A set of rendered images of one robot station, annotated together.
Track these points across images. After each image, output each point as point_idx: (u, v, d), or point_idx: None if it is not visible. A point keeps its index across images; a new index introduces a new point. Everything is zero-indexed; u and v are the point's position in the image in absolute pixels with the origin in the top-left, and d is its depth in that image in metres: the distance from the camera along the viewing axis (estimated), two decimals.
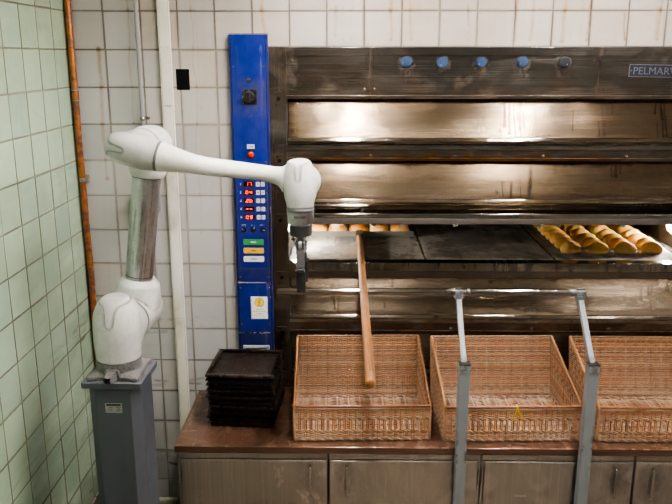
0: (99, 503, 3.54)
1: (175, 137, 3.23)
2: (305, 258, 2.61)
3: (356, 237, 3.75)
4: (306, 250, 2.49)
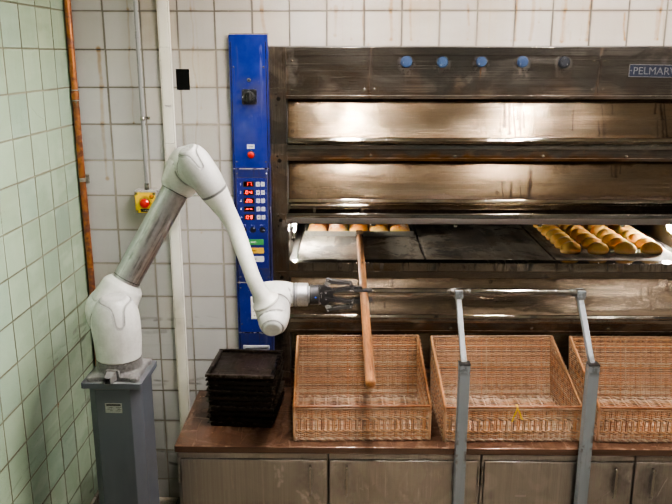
0: (99, 503, 3.54)
1: (175, 137, 3.23)
2: (351, 286, 2.86)
3: (356, 237, 3.75)
4: (332, 299, 2.86)
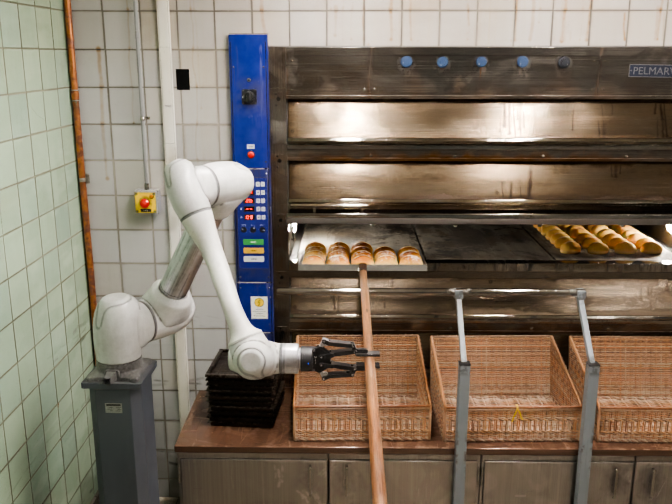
0: (99, 503, 3.54)
1: (175, 137, 3.23)
2: (354, 349, 2.25)
3: (359, 273, 3.15)
4: (329, 365, 2.25)
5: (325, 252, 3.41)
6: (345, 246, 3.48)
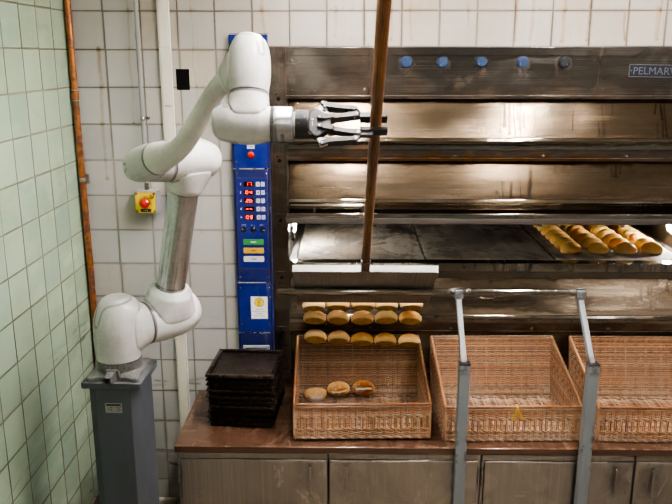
0: (99, 503, 3.54)
1: (175, 137, 3.23)
2: (357, 112, 1.95)
3: (361, 259, 2.78)
4: (328, 125, 1.92)
5: (325, 334, 3.38)
6: (345, 394, 3.36)
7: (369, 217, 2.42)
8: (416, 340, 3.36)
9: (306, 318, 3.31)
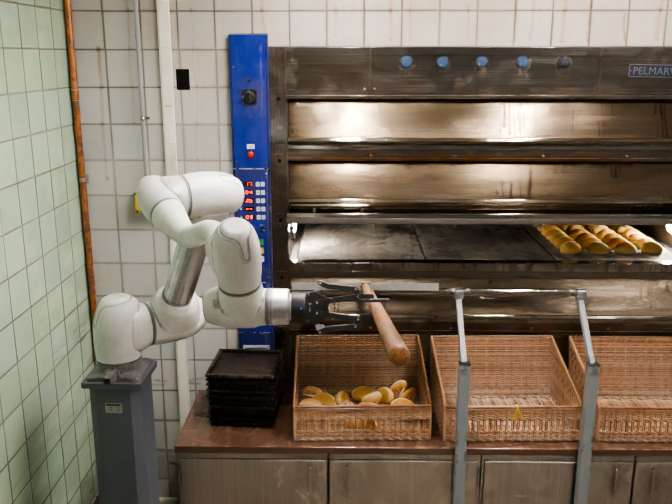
0: (99, 503, 3.54)
1: (175, 137, 3.23)
2: (357, 293, 1.84)
3: (361, 287, 2.76)
4: (327, 313, 1.83)
5: (320, 403, 3.23)
6: (353, 404, 3.24)
7: None
8: None
9: (314, 396, 3.28)
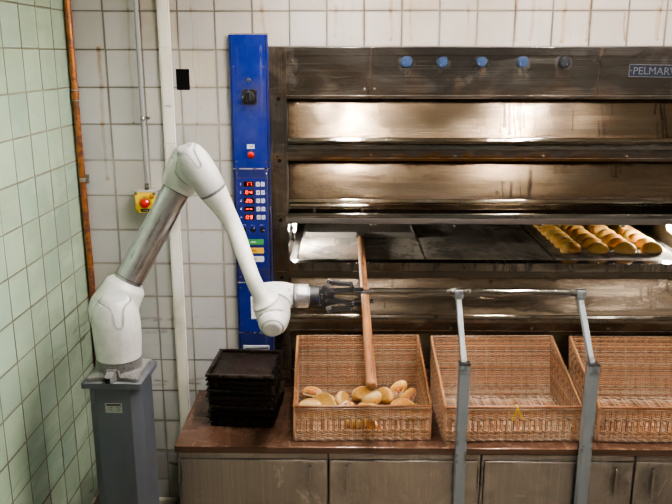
0: (99, 503, 3.54)
1: (175, 137, 3.23)
2: (352, 287, 2.83)
3: None
4: (333, 300, 2.83)
5: (320, 403, 3.23)
6: (353, 404, 3.24)
7: None
8: None
9: (314, 396, 3.28)
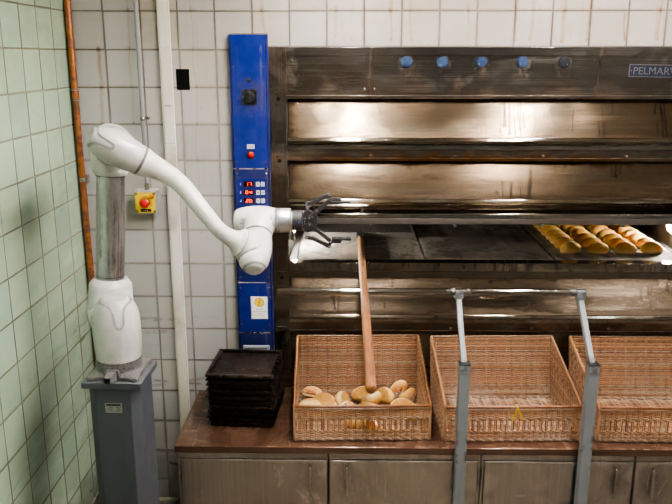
0: (99, 503, 3.54)
1: (175, 137, 3.23)
2: (330, 197, 2.73)
3: None
4: (315, 228, 2.75)
5: (320, 403, 3.23)
6: (353, 404, 3.24)
7: None
8: None
9: (314, 396, 3.28)
